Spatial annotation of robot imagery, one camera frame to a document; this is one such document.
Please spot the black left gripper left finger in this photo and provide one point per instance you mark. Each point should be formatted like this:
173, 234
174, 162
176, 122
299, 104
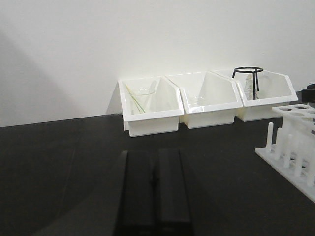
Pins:
136, 211

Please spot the black other gripper tip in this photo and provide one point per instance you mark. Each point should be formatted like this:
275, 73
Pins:
308, 94

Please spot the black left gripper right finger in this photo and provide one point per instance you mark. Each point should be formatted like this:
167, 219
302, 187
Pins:
171, 201

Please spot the white test tube rack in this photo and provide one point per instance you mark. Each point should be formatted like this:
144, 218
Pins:
293, 153

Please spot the right white storage bin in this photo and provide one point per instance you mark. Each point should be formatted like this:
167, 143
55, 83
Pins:
275, 89

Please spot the white storage bin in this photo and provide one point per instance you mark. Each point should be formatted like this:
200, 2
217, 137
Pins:
275, 89
165, 107
221, 95

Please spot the glass flask in right bin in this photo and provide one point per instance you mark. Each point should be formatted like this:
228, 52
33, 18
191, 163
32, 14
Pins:
249, 88

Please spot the middle white storage bin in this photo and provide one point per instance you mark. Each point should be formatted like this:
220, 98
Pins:
221, 95

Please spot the left white storage bin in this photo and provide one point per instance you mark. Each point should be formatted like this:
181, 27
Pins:
165, 107

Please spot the glass beaker in left bin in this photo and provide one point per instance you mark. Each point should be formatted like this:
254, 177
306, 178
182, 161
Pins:
143, 96

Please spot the small glass beaker middle bin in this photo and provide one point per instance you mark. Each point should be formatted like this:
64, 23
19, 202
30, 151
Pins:
196, 101

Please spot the black wire tripod stand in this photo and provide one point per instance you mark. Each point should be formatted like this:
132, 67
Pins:
250, 70

